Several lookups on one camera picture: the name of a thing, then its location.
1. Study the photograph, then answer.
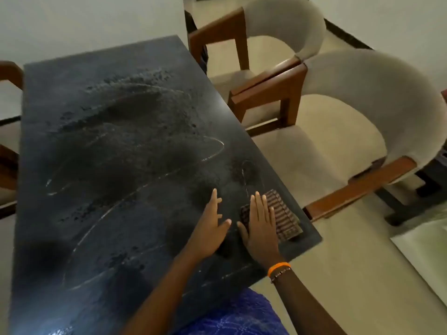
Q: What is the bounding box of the white flat board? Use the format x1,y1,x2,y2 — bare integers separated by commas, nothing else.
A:
390,219,447,308

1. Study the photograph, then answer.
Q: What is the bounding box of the black metal stand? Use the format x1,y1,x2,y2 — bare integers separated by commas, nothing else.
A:
375,142,447,227

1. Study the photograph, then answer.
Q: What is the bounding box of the orange wristband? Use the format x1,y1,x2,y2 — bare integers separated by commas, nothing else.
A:
267,262,291,277

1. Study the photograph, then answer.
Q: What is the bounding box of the checkered cleaning cloth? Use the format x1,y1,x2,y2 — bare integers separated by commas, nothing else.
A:
240,189,304,243

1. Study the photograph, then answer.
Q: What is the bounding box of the person's left hand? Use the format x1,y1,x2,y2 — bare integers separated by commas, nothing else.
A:
187,188,232,262

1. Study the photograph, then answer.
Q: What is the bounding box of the black table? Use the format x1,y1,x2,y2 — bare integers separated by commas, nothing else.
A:
7,35,323,335

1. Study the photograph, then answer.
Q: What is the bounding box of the person's left forearm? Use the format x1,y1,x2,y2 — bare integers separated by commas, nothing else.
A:
120,246,214,335

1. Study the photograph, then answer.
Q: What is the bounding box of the person's right hand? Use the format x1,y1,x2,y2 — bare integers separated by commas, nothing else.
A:
237,191,285,269

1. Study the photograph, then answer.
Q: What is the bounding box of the person's right forearm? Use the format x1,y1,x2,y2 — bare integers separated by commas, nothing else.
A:
272,270,346,335

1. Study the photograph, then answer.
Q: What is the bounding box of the thin beaded bracelet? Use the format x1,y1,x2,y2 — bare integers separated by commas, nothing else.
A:
270,268,292,284

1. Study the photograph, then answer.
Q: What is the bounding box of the blue patterned dress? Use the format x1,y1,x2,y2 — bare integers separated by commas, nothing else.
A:
174,288,291,335

